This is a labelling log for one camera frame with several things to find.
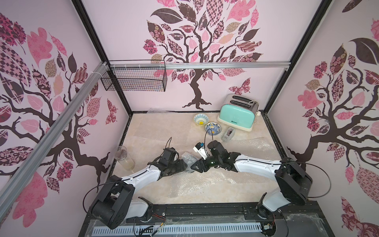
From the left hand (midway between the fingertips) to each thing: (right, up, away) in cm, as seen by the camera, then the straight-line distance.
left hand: (184, 169), depth 87 cm
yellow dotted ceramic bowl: (+12, +31, +26) cm, 43 cm away
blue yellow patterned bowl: (+20, +25, +21) cm, 38 cm away
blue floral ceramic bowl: (+3, +6, 0) cm, 7 cm away
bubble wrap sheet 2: (+49, +12, +11) cm, 51 cm away
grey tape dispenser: (+31, +20, +16) cm, 40 cm away
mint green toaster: (+37, +36, +11) cm, 53 cm away
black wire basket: (-26, +60, +7) cm, 66 cm away
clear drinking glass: (-34, +10, -8) cm, 37 cm away
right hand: (+6, +5, -7) cm, 10 cm away
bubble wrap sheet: (+28, +11, -32) cm, 44 cm away
